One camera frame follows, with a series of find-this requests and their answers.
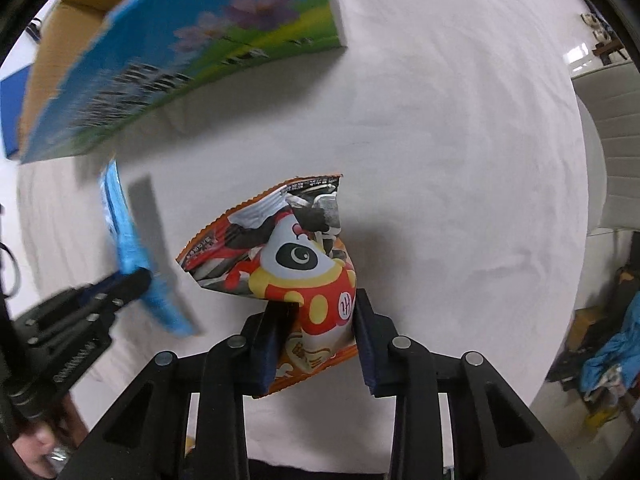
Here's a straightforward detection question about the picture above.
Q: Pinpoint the orange panda snack packet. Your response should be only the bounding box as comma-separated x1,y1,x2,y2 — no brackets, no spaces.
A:
177,174,357,395

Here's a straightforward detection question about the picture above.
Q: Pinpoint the light blue snack packet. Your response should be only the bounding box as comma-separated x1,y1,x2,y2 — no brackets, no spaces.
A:
99,159,195,337

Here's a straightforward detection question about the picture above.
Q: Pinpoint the left human hand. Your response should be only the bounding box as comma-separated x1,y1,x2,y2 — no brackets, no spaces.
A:
13,393,89,479

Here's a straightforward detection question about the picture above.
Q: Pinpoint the grey table cloth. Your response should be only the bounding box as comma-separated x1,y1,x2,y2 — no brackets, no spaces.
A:
18,0,588,425

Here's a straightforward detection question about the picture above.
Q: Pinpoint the blue foam mat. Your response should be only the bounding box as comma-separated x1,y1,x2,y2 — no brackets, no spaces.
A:
1,65,32,159

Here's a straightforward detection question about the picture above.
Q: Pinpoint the open cardboard box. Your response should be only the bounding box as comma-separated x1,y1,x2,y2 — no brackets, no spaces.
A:
18,0,346,164

